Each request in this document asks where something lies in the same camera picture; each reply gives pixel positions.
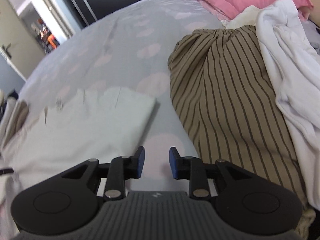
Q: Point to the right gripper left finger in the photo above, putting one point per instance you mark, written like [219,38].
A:
[119,170]

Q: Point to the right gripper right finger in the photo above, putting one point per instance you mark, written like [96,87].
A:
[191,169]

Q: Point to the white t-shirt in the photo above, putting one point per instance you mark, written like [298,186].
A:
[92,125]

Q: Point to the olive striped garment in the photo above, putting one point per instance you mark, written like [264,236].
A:
[223,96]

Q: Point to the beige folded towel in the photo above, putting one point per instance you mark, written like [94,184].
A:
[16,121]

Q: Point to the grey pink-dotted bed cover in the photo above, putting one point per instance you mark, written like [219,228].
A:
[128,48]

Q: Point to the white crumpled garment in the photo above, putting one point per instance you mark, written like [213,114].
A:
[293,68]

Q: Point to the cream door with handle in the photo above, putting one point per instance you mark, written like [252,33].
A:
[19,48]

